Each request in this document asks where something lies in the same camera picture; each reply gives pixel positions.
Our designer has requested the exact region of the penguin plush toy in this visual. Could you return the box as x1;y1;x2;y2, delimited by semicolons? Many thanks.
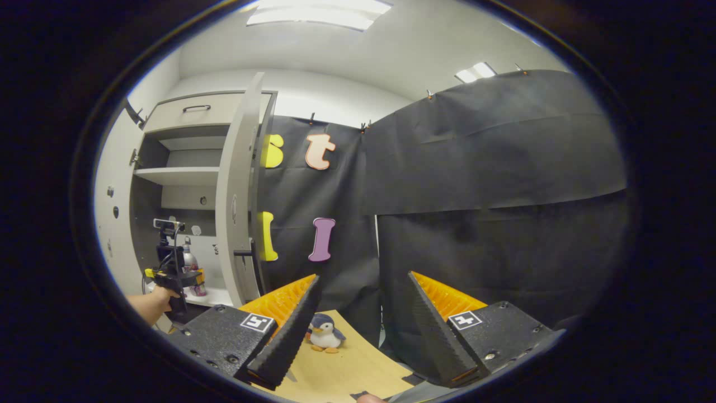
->
307;313;346;354

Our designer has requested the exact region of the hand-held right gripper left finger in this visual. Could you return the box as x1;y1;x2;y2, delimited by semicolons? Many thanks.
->
167;273;323;391

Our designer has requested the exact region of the silver bottle with pink label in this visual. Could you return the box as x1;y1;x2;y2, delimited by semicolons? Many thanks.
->
182;238;208;297

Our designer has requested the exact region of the shallow white cabinet shelf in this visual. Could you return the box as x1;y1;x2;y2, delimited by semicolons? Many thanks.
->
158;136;227;151

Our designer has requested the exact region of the small ceiling light panel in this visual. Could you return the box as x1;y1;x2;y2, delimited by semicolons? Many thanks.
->
454;62;497;83

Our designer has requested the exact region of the black backdrop cloth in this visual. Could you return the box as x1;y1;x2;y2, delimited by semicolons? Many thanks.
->
256;70;628;364

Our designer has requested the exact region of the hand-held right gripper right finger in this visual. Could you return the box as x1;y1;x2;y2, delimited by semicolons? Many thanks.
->
407;271;564;388

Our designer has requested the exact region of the large ceiling light panel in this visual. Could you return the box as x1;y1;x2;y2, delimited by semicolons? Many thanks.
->
246;0;392;31

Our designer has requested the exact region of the white and grey cabinet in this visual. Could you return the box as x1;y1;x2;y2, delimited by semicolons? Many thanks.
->
95;90;279;314

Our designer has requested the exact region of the white cabinet door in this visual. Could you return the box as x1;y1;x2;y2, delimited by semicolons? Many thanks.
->
94;109;147;294
215;72;266;308

